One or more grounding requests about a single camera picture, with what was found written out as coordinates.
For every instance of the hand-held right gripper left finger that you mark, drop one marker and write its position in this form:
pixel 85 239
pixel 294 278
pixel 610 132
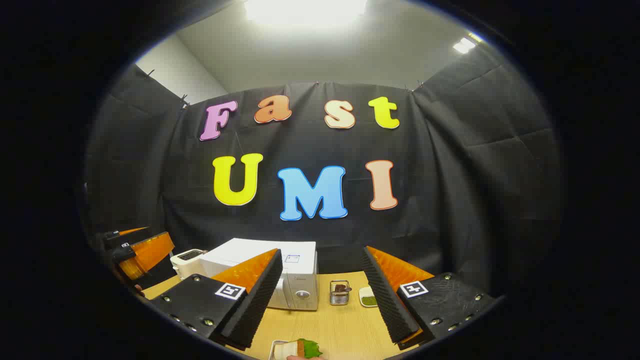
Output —
pixel 255 305

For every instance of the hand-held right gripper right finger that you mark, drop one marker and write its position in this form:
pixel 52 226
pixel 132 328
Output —
pixel 387 300

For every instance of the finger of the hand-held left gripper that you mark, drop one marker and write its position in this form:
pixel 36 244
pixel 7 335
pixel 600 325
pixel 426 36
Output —
pixel 147 255
pixel 131 231

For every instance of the white microwave oven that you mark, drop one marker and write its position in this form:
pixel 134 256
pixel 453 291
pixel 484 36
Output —
pixel 300 280

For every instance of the toast and lettuce sandwich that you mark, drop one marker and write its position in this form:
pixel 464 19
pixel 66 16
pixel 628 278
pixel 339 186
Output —
pixel 300 348

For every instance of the white divided dish of beans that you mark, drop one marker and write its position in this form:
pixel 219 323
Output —
pixel 369 299

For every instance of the white toaster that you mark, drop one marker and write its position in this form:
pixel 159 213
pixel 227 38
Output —
pixel 186 262

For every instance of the white rectangular tray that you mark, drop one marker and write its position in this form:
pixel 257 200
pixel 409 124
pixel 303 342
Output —
pixel 273 348

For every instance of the black backdrop cloth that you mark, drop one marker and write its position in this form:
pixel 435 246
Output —
pixel 440 175

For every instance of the small ceiling light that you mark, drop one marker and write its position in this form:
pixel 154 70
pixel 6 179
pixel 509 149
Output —
pixel 464 45

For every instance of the large ceiling light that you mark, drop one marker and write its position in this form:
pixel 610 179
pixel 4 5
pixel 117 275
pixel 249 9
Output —
pixel 305 10

